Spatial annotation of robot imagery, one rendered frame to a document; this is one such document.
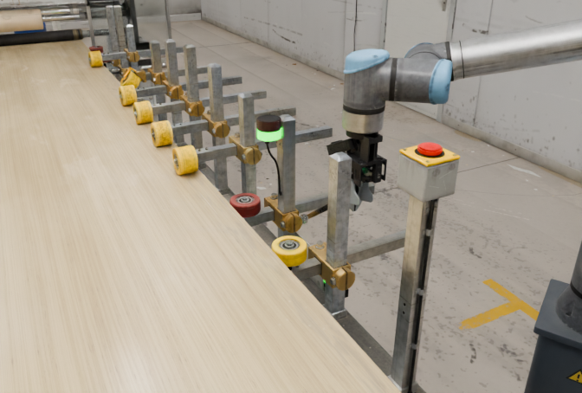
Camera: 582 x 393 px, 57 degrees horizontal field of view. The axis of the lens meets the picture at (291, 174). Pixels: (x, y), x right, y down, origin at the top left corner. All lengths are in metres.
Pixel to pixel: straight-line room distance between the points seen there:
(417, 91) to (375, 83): 0.08
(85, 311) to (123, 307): 0.07
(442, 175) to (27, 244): 0.93
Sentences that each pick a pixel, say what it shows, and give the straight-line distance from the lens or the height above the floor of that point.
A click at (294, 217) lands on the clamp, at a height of 0.87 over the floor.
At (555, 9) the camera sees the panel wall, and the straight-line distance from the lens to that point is 4.06.
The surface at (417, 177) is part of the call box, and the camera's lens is 0.88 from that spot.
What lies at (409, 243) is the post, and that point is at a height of 1.05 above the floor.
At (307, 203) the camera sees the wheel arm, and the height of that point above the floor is 0.86.
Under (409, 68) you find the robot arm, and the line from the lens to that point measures 1.12.
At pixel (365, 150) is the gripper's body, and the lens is 1.16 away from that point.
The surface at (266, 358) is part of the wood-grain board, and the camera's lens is 0.94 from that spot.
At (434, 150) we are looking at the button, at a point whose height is 1.23.
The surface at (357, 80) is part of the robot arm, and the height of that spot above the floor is 1.27.
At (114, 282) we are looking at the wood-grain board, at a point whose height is 0.90.
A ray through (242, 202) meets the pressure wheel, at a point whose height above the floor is 0.90.
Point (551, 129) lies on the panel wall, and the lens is 4.14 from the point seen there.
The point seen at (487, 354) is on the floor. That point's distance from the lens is 2.39.
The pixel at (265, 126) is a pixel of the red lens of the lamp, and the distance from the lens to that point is 1.28.
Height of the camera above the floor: 1.55
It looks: 25 degrees down
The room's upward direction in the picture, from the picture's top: straight up
